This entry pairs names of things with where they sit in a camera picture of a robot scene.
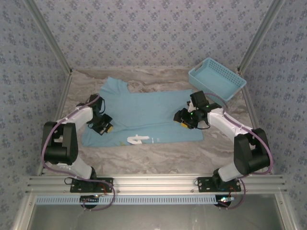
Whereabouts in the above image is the light blue t-shirt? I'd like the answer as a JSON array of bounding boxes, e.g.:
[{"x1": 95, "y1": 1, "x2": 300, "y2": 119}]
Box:
[{"x1": 82, "y1": 76, "x2": 204, "y2": 147}]

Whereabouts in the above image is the blue plastic perforated basket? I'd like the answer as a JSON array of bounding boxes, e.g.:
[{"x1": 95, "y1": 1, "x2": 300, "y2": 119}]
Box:
[{"x1": 188, "y1": 57, "x2": 248, "y2": 102}]

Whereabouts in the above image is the small black electronics board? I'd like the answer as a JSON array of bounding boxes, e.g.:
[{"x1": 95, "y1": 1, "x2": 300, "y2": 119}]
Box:
[
  {"x1": 217, "y1": 195, "x2": 237, "y2": 207},
  {"x1": 80, "y1": 195, "x2": 99, "y2": 207}
]

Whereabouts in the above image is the grey metal panel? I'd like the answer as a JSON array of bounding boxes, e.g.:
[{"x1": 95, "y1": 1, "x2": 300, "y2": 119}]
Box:
[{"x1": 28, "y1": 205, "x2": 286, "y2": 230}]

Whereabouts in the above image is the aluminium table side rail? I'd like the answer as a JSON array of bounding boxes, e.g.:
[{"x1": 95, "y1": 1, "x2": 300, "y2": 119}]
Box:
[
  {"x1": 239, "y1": 71, "x2": 274, "y2": 174},
  {"x1": 37, "y1": 69, "x2": 73, "y2": 175}
]

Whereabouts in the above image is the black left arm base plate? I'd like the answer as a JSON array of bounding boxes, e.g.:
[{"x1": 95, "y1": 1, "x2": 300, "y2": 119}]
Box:
[{"x1": 70, "y1": 177, "x2": 114, "y2": 193}]

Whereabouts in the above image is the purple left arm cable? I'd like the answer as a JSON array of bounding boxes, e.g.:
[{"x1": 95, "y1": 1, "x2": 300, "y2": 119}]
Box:
[{"x1": 40, "y1": 94, "x2": 116, "y2": 211}]

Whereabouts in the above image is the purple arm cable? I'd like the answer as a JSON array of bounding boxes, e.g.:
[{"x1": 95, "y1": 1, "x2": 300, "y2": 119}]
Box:
[
  {"x1": 206, "y1": 92, "x2": 274, "y2": 210},
  {"x1": 40, "y1": 94, "x2": 116, "y2": 211}
]

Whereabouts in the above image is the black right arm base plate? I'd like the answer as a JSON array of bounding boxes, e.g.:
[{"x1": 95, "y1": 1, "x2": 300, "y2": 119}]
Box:
[{"x1": 197, "y1": 176, "x2": 242, "y2": 193}]

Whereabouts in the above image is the aluminium frame cross rail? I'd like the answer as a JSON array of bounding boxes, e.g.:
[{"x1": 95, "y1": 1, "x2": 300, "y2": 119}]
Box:
[{"x1": 26, "y1": 174, "x2": 287, "y2": 194}]

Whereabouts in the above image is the light blue slotted cable duct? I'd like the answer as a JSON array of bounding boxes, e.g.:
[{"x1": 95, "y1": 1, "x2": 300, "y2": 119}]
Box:
[{"x1": 35, "y1": 194, "x2": 240, "y2": 206}]

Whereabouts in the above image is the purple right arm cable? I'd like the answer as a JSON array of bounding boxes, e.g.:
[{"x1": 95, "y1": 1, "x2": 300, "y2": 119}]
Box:
[{"x1": 206, "y1": 92, "x2": 274, "y2": 210}]

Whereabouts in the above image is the aluminium frame post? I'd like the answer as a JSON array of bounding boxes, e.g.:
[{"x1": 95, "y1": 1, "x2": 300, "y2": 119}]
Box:
[
  {"x1": 237, "y1": 0, "x2": 286, "y2": 72},
  {"x1": 24, "y1": 0, "x2": 73, "y2": 73}
]

